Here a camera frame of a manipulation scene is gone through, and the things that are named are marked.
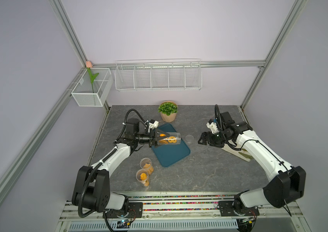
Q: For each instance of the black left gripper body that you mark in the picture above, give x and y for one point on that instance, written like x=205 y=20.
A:
x=152 y=137

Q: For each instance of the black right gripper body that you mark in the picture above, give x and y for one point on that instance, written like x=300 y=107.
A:
x=217 y=139

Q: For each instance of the clear jar lid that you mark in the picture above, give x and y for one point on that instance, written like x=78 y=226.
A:
x=189 y=138

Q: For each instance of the clear cookie jar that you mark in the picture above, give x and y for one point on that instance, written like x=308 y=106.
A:
x=143 y=177
x=146 y=164
x=174 y=139

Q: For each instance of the clear cookie jar back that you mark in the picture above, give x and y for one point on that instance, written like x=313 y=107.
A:
x=146 y=164

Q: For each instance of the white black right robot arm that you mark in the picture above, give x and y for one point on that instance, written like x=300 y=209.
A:
x=286 y=183

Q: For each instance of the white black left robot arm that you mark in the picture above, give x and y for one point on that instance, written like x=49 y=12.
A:
x=92 y=187

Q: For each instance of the clear cookie jar front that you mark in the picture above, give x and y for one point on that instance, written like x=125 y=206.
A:
x=143 y=177

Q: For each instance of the teal plastic tray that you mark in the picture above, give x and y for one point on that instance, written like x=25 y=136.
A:
x=171 y=153

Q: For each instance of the green plant in pot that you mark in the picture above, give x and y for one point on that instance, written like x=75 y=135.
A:
x=168 y=111

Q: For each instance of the beige gardening glove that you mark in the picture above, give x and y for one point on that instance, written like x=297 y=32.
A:
x=243 y=154

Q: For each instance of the pink artificial tulip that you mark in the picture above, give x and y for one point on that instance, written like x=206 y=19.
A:
x=92 y=76

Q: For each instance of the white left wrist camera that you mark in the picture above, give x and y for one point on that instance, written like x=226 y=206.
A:
x=153 y=124

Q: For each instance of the white wire wall shelf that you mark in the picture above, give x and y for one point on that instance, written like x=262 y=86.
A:
x=164 y=74

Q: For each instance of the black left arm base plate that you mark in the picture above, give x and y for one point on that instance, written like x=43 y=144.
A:
x=130 y=210

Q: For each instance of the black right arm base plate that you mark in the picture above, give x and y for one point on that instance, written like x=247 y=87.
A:
x=232 y=209

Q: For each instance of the white mesh wall basket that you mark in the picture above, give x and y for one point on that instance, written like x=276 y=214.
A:
x=82 y=92

